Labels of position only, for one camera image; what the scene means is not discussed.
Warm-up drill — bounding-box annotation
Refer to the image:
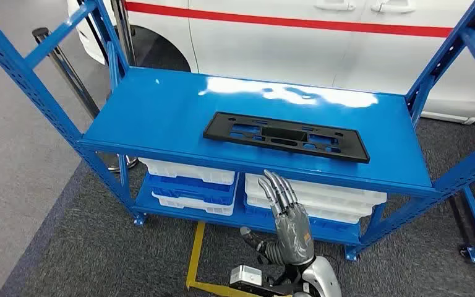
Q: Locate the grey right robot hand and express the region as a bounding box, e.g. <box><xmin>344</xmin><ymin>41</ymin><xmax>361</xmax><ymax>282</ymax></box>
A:
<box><xmin>239</xmin><ymin>169</ymin><xmax>316</xmax><ymax>267</ymax></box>

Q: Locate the yellow floor tape outline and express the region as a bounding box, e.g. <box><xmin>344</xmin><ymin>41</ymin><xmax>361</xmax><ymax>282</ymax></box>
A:
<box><xmin>186</xmin><ymin>221</ymin><xmax>291</xmax><ymax>297</ymax></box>

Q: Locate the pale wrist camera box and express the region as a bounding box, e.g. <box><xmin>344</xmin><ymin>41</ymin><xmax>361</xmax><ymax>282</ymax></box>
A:
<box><xmin>229</xmin><ymin>265</ymin><xmax>263</xmax><ymax>287</ymax></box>

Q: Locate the chrome stanchion post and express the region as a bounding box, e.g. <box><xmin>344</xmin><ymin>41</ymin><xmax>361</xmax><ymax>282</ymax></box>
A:
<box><xmin>110</xmin><ymin>0</ymin><xmax>137</xmax><ymax>66</ymax></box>
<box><xmin>32</xmin><ymin>27</ymin><xmax>140</xmax><ymax>173</ymax></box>

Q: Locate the white car red stripe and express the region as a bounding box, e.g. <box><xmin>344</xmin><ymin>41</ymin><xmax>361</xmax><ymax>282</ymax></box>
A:
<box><xmin>66</xmin><ymin>0</ymin><xmax>475</xmax><ymax>125</ymax></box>

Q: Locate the blue metal shelf rack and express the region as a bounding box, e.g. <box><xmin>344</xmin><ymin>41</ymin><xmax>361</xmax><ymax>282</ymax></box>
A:
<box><xmin>0</xmin><ymin>0</ymin><xmax>475</xmax><ymax>263</ymax></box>

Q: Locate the black plastic plate bracket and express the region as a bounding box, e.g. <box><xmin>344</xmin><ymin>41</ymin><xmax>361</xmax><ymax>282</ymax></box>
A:
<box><xmin>203</xmin><ymin>111</ymin><xmax>370</xmax><ymax>164</ymax></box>

